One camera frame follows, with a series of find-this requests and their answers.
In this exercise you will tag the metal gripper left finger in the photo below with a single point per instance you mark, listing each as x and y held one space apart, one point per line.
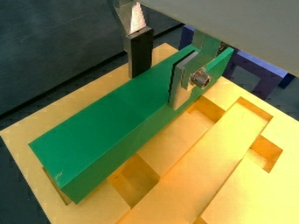
136 34

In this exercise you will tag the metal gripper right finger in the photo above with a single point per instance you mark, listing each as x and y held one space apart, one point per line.
189 69

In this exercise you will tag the green long block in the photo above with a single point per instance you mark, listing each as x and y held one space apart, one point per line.
84 148

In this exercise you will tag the yellow board with slots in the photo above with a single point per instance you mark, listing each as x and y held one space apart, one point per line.
220 167

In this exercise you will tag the purple cross-shaped block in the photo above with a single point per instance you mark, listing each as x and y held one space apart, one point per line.
271 75

